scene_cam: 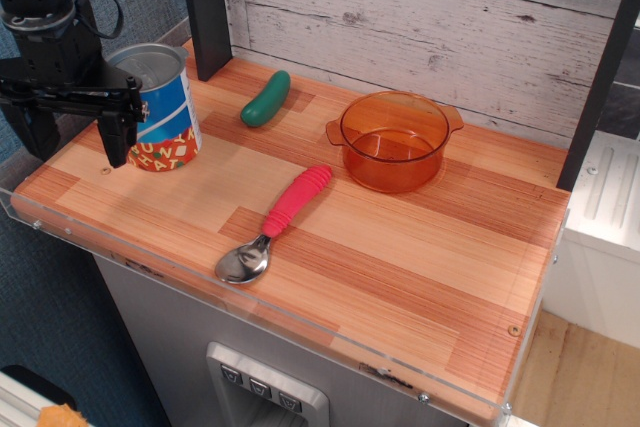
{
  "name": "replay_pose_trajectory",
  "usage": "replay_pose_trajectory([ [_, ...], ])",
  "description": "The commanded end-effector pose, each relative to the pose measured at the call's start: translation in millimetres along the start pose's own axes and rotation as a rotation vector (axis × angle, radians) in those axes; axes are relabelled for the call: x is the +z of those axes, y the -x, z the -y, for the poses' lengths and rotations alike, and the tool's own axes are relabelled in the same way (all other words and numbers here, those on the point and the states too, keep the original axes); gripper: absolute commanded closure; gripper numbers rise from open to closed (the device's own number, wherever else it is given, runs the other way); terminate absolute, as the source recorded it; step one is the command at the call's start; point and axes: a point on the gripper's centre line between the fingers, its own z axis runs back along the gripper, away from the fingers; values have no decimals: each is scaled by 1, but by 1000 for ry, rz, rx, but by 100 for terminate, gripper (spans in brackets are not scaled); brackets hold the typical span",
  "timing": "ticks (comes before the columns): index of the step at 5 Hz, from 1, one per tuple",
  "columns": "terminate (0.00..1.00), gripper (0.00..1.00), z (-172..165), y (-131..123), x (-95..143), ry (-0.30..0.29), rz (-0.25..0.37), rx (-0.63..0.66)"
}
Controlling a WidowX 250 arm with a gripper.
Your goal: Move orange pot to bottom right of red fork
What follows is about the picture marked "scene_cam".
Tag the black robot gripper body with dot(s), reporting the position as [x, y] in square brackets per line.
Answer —
[61, 65]

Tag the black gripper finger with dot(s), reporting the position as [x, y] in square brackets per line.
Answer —
[37, 129]
[118, 131]

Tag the red handled metal spoon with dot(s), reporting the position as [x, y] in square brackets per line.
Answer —
[247, 262]

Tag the orange transparent plastic pot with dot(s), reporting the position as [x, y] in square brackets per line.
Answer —
[392, 141]

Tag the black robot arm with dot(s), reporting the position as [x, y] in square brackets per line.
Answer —
[60, 68]

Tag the blue alphabet soup can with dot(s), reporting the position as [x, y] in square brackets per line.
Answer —
[170, 137]

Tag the green toy pickle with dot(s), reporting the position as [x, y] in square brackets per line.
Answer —
[262, 108]

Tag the clear acrylic table guard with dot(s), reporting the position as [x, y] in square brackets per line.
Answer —
[434, 293]

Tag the grey toy kitchen cabinet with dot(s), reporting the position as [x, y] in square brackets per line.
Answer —
[171, 331]

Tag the orange object at corner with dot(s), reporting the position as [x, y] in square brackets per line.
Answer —
[60, 416]

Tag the silver dispenser button panel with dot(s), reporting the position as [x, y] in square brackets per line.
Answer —
[251, 393]

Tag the white toy sink unit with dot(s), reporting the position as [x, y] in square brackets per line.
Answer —
[593, 281]

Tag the dark grey vertical post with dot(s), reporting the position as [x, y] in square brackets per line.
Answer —
[210, 36]

